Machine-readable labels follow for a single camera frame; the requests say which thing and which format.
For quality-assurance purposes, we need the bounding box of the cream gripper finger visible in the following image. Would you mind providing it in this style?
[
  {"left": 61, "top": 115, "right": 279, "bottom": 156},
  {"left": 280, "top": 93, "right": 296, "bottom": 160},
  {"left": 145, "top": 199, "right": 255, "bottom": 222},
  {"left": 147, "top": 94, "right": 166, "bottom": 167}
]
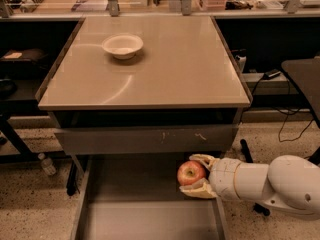
[
  {"left": 179, "top": 178, "right": 217, "bottom": 199},
  {"left": 189, "top": 154, "right": 219, "bottom": 171}
]

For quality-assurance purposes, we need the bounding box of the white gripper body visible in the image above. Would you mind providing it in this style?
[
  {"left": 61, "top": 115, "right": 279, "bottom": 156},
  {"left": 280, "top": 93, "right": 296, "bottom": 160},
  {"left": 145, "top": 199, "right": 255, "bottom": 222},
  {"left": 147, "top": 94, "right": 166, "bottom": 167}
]
[{"left": 209, "top": 158, "right": 241, "bottom": 200}]

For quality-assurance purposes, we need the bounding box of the red apple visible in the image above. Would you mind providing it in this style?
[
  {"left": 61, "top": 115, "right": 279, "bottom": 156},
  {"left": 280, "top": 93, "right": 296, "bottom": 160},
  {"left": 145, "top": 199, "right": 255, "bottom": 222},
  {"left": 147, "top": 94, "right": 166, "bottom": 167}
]
[{"left": 177, "top": 161, "right": 206, "bottom": 186}]

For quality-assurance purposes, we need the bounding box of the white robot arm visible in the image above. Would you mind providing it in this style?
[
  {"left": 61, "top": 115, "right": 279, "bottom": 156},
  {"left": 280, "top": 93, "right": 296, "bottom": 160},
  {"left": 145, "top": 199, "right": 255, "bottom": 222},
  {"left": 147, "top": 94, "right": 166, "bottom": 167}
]
[{"left": 177, "top": 154, "right": 320, "bottom": 220}]

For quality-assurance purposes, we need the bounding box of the closed grey top drawer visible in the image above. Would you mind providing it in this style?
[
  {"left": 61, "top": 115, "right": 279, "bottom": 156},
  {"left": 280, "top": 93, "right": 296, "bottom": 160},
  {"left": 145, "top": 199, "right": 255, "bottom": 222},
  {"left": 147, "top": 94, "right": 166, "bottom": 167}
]
[{"left": 55, "top": 124, "right": 238, "bottom": 155}]

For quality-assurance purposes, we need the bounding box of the open grey middle drawer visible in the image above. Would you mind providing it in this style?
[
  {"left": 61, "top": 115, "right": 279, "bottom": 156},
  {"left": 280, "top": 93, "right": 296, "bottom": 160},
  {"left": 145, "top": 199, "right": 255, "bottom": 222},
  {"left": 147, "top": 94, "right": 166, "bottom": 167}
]
[{"left": 70, "top": 153, "right": 229, "bottom": 240}]

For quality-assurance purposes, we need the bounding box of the grey drawer cabinet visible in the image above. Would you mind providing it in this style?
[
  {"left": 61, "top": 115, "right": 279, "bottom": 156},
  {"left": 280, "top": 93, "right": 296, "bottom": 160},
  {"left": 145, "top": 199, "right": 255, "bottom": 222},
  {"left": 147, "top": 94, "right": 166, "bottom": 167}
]
[{"left": 35, "top": 15, "right": 253, "bottom": 175}]

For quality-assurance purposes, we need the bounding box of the black phone on shelf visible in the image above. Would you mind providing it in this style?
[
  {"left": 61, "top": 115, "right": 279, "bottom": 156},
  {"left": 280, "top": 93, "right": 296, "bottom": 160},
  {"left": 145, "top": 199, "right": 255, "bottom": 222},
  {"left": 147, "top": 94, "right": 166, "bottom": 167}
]
[{"left": 263, "top": 69, "right": 281, "bottom": 80}]

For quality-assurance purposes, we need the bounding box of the white paper bowl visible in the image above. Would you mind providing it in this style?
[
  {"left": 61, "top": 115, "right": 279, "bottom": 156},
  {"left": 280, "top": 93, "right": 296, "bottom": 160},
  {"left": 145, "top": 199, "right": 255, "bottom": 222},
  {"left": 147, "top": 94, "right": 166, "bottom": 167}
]
[{"left": 102, "top": 34, "right": 143, "bottom": 60}]

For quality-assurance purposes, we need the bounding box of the clear plastic bottle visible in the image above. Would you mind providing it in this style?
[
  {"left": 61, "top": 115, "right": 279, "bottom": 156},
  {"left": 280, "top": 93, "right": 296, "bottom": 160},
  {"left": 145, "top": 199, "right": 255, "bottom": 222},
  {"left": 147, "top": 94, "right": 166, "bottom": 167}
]
[{"left": 38, "top": 153, "right": 57, "bottom": 176}]

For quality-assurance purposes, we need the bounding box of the black cable on floor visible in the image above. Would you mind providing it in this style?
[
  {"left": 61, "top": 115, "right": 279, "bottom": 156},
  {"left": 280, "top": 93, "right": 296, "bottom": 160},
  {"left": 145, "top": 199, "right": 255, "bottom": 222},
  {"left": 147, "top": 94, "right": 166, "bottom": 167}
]
[{"left": 274, "top": 107, "right": 316, "bottom": 143}]

